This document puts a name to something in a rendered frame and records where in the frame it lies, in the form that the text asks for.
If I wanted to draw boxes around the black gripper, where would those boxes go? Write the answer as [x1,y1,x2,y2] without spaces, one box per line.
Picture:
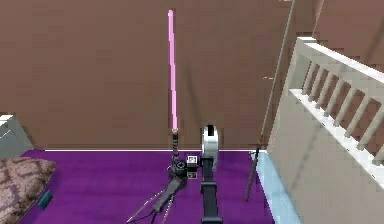
[125,159,189,224]

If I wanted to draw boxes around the white round disc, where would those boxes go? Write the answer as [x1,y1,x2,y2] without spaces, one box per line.
[199,123,221,172]

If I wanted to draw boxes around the long thin dark sword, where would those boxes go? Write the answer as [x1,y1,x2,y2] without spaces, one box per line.
[243,0,297,203]

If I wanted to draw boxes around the small teal book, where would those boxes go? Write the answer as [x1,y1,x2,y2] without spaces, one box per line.
[36,189,54,211]

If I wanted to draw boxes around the pink light sabre toy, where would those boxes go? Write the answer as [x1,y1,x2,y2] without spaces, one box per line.
[167,8,182,162]

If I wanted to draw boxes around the brown patterned cushion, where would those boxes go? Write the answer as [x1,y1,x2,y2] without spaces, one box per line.
[0,156,58,224]

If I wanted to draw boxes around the grey white-topped box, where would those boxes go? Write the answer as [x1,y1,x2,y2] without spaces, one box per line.
[0,113,35,160]

